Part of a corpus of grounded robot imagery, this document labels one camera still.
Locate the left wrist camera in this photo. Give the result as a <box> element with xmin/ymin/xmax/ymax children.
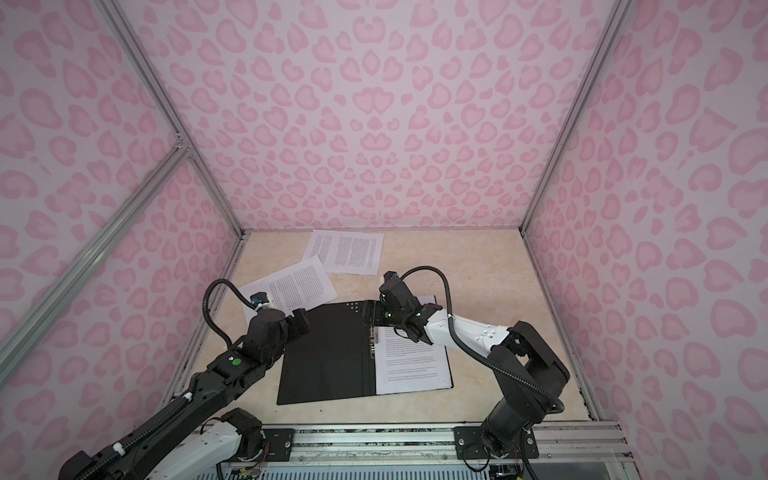
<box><xmin>249</xmin><ymin>291</ymin><xmax>274</xmax><ymax>313</ymax></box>

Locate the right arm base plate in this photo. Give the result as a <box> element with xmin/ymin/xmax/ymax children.
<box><xmin>452</xmin><ymin>425</ymin><xmax>539</xmax><ymax>460</ymax></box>

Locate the left corner aluminium post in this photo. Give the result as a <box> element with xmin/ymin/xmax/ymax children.
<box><xmin>94</xmin><ymin>0</ymin><xmax>246</xmax><ymax>239</ymax></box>

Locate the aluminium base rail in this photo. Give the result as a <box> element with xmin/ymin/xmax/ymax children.
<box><xmin>110</xmin><ymin>421</ymin><xmax>640</xmax><ymax>480</ymax></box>

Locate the printed paper sheet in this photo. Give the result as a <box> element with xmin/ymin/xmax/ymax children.
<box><xmin>239</xmin><ymin>256</ymin><xmax>338</xmax><ymax>314</ymax></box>

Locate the right corner aluminium post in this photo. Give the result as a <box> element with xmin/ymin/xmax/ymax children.
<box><xmin>519</xmin><ymin>0</ymin><xmax>637</xmax><ymax>238</ymax></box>

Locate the blue folder black inside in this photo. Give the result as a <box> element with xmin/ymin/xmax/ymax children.
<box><xmin>275</xmin><ymin>298</ymin><xmax>454</xmax><ymax>406</ymax></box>

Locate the diagonal aluminium frame bar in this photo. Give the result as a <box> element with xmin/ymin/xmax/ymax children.
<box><xmin>1</xmin><ymin>141</ymin><xmax>189</xmax><ymax>385</ymax></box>

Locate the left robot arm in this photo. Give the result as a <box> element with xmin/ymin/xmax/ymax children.
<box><xmin>58</xmin><ymin>308</ymin><xmax>310</xmax><ymax>479</ymax></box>

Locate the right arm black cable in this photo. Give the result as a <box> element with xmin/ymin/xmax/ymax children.
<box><xmin>398</xmin><ymin>265</ymin><xmax>566</xmax><ymax>415</ymax></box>

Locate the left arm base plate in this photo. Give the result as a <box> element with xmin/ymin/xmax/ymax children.
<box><xmin>235</xmin><ymin>428</ymin><xmax>296</xmax><ymax>463</ymax></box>

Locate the corner aluminium post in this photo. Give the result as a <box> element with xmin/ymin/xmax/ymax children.
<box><xmin>519</xmin><ymin>0</ymin><xmax>637</xmax><ymax>238</ymax></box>
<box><xmin>94</xmin><ymin>0</ymin><xmax>246</xmax><ymax>239</ymax></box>

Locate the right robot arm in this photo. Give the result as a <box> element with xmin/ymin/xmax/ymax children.
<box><xmin>379</xmin><ymin>272</ymin><xmax>570</xmax><ymax>458</ymax></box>

